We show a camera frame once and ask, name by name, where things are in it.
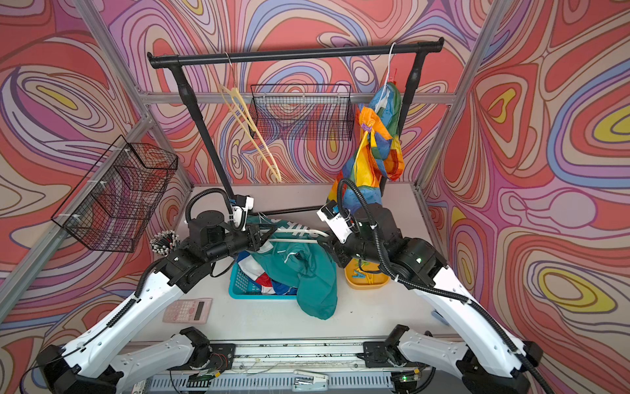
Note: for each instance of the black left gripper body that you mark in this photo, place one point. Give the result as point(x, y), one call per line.
point(247, 240)

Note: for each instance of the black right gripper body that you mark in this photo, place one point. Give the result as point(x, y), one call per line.
point(356, 247)

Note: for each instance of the blue white red jacket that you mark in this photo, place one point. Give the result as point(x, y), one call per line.
point(263, 284)

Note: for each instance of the silver hook hanger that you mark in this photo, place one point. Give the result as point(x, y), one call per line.
point(288, 230)

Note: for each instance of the teal green jacket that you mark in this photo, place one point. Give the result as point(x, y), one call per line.
point(305, 266)

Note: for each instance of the multicolour patchwork jacket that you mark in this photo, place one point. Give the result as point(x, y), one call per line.
point(378, 156)

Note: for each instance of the wooden hanger gold hook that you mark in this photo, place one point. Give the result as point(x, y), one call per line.
point(239, 110)

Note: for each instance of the white wire hanger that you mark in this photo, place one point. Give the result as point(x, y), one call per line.
point(382, 101)

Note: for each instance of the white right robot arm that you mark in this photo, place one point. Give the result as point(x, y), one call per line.
point(488, 358)

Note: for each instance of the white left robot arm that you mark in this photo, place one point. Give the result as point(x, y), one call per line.
point(92, 363)

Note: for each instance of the yellow plastic tray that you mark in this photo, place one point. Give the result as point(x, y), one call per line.
point(363, 275)

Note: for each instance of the teal plastic basket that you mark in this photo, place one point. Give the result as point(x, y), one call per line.
point(240, 289)

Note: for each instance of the cup of pencils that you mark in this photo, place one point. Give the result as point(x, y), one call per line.
point(165, 242)

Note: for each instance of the pink calculator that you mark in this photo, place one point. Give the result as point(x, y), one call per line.
point(188, 311)

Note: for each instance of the black clothes rack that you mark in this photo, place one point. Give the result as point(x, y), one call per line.
point(176, 63)

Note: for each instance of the small black wire basket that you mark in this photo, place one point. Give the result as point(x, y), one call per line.
point(296, 112)

